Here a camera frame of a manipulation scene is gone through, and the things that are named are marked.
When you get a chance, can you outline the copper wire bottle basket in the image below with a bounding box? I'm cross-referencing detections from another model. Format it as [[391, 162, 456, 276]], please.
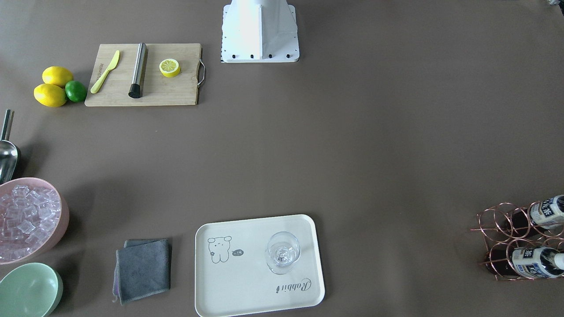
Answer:
[[474, 201, 563, 280]]

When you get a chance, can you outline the steel muddler black tip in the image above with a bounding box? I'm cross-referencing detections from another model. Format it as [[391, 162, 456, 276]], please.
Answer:
[[128, 43, 148, 99]]

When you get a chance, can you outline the tea bottle upper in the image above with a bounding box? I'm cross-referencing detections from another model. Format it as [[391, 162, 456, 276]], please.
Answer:
[[510, 195, 564, 236]]

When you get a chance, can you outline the half lemon slice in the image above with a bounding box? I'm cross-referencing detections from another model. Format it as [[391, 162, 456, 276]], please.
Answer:
[[159, 58, 181, 78]]

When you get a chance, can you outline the pink bowl of ice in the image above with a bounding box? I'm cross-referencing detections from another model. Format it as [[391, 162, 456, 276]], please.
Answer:
[[0, 178, 69, 265]]

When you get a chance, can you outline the yellow lemon upper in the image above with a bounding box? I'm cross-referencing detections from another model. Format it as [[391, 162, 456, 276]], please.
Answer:
[[41, 66, 74, 88]]

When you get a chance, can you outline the green bowl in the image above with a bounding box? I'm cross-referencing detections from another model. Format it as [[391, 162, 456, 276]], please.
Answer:
[[0, 262, 64, 317]]

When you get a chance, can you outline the steel ice scoop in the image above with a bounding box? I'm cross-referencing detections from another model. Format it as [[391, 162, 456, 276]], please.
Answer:
[[0, 110, 20, 184]]

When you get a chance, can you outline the tea bottle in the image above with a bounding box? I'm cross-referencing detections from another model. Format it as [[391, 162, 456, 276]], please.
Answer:
[[510, 195, 564, 236], [485, 246, 564, 279]]

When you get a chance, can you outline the yellow lemon lower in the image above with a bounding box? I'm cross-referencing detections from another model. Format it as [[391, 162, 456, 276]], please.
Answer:
[[33, 84, 68, 107]]

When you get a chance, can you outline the grey folded cloth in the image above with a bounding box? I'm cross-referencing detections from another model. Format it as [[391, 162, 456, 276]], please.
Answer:
[[112, 239, 171, 305]]

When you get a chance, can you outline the cream rabbit tray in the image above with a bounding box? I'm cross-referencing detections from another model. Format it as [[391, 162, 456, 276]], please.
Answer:
[[195, 214, 326, 317]]

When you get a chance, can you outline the green lime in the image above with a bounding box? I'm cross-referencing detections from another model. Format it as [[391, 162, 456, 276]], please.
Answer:
[[64, 80, 88, 103]]

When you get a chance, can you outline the yellow plastic knife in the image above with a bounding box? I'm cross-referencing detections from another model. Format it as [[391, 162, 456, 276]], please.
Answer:
[[90, 50, 120, 94]]

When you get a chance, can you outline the bamboo cutting board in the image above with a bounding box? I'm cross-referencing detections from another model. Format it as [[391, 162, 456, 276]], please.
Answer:
[[85, 43, 205, 107]]

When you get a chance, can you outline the yellow lemon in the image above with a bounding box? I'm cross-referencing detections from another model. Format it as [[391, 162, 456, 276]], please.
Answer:
[[41, 66, 74, 88], [33, 84, 68, 107]]

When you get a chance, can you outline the clear wine glass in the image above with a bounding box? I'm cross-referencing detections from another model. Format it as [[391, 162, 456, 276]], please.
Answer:
[[265, 231, 301, 275]]

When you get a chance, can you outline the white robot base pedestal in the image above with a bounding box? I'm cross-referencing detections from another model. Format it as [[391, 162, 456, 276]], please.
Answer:
[[220, 0, 300, 63]]

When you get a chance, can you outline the tea bottle lower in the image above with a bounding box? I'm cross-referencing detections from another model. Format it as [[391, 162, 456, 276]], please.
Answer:
[[485, 246, 564, 279]]

